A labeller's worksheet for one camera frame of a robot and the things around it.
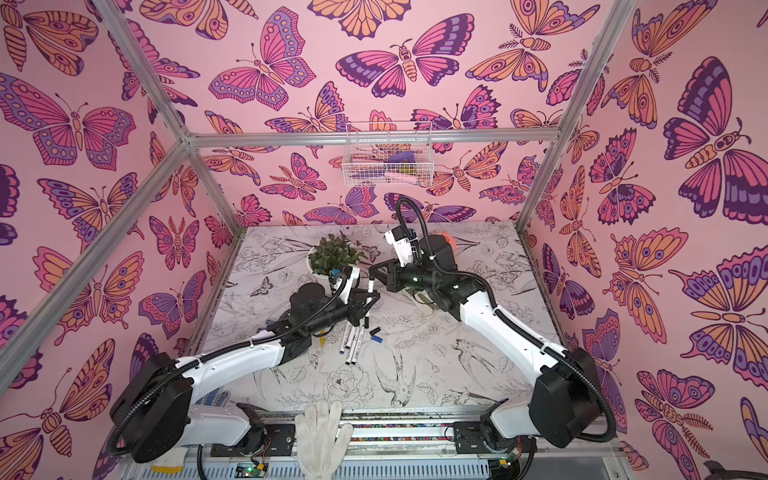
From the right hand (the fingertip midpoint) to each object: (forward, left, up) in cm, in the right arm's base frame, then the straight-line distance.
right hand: (371, 266), depth 73 cm
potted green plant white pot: (+13, +13, -11) cm, 22 cm away
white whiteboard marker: (-3, 0, -4) cm, 5 cm away
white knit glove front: (-32, +13, -29) cm, 45 cm away
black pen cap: (-3, +1, -28) cm, 28 cm away
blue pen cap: (-5, 0, -29) cm, 29 cm away
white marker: (-9, +10, -27) cm, 30 cm away
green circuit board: (-39, +30, -31) cm, 57 cm away
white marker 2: (-8, +7, -28) cm, 30 cm away
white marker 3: (-8, +6, -28) cm, 29 cm away
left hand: (-3, -2, -6) cm, 7 cm away
